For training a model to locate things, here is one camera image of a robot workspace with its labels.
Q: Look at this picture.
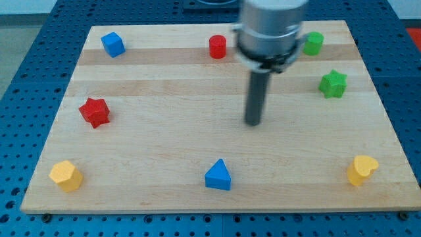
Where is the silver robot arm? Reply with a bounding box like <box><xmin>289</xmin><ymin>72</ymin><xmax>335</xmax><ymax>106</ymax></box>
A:
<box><xmin>232</xmin><ymin>0</ymin><xmax>309</xmax><ymax>73</ymax></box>

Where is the red star block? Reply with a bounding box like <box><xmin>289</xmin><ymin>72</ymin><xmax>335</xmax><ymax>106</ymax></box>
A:
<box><xmin>79</xmin><ymin>97</ymin><xmax>110</xmax><ymax>128</ymax></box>

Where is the blue cube block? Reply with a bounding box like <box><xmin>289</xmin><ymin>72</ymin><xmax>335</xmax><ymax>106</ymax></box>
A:
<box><xmin>101</xmin><ymin>32</ymin><xmax>126</xmax><ymax>58</ymax></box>

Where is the green star block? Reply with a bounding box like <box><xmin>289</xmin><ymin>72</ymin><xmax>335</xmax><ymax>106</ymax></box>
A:
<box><xmin>318</xmin><ymin>70</ymin><xmax>347</xmax><ymax>98</ymax></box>

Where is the yellow hexagon block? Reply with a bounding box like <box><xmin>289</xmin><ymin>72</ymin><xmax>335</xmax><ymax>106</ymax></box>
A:
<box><xmin>49</xmin><ymin>160</ymin><xmax>84</xmax><ymax>192</ymax></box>

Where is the wooden board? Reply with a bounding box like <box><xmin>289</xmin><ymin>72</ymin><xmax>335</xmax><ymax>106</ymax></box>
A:
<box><xmin>21</xmin><ymin>20</ymin><xmax>420</xmax><ymax>214</ymax></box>

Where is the blue triangle block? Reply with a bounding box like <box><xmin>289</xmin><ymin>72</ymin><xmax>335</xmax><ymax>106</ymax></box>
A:
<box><xmin>205</xmin><ymin>159</ymin><xmax>232</xmax><ymax>191</ymax></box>

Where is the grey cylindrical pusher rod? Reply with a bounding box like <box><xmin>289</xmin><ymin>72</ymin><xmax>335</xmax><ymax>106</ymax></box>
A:
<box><xmin>244</xmin><ymin>72</ymin><xmax>270</xmax><ymax>126</ymax></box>

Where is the red cylinder block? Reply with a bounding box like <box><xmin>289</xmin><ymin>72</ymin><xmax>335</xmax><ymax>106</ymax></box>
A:
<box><xmin>209</xmin><ymin>35</ymin><xmax>227</xmax><ymax>59</ymax></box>

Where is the green cylinder block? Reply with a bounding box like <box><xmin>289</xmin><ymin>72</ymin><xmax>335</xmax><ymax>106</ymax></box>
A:
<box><xmin>303</xmin><ymin>32</ymin><xmax>324</xmax><ymax>56</ymax></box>

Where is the yellow heart block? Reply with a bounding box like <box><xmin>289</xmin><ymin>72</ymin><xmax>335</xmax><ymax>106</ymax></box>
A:
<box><xmin>347</xmin><ymin>155</ymin><xmax>380</xmax><ymax>186</ymax></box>

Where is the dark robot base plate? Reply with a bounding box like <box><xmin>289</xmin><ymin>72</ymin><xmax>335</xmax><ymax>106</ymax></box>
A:
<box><xmin>182</xmin><ymin>0</ymin><xmax>240</xmax><ymax>13</ymax></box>

